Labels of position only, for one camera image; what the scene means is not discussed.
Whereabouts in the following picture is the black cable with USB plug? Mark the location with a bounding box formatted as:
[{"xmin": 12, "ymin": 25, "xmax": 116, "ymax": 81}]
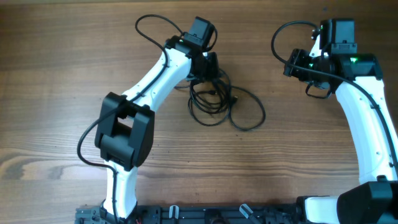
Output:
[{"xmin": 228, "ymin": 85, "xmax": 267, "ymax": 132}]

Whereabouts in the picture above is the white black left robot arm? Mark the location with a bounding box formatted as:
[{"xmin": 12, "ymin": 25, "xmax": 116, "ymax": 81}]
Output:
[{"xmin": 95, "ymin": 17, "xmax": 218, "ymax": 223}]

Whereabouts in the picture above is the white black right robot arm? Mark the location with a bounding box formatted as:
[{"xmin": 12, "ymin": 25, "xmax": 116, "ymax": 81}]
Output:
[{"xmin": 284, "ymin": 19, "xmax": 397, "ymax": 223}]

